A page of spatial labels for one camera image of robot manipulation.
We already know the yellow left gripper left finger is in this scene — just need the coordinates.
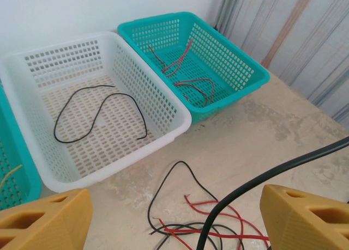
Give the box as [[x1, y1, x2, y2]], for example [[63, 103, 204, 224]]
[[0, 188, 94, 250]]

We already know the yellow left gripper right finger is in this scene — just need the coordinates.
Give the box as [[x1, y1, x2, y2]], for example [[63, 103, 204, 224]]
[[258, 184, 349, 250]]

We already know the yellow cable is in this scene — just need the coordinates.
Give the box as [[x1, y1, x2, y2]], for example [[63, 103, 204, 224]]
[[0, 164, 24, 190]]

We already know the black cable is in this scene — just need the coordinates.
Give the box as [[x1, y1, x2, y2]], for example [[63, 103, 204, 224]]
[[149, 222, 245, 250], [53, 84, 148, 144], [148, 161, 219, 234], [195, 137, 349, 250]]

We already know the red cable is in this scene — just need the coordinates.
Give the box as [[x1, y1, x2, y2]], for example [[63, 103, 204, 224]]
[[184, 194, 270, 242], [174, 78, 216, 108], [148, 39, 194, 77], [159, 219, 270, 250]]

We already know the teal plastic basket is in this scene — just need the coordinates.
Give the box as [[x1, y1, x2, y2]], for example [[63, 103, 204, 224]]
[[117, 11, 271, 125], [0, 81, 43, 211]]

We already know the white plastic basket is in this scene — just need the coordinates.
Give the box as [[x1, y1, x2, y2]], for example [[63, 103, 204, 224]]
[[0, 31, 193, 193]]

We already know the aluminium frame post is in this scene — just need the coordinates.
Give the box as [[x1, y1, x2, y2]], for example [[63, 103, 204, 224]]
[[215, 0, 235, 35]]

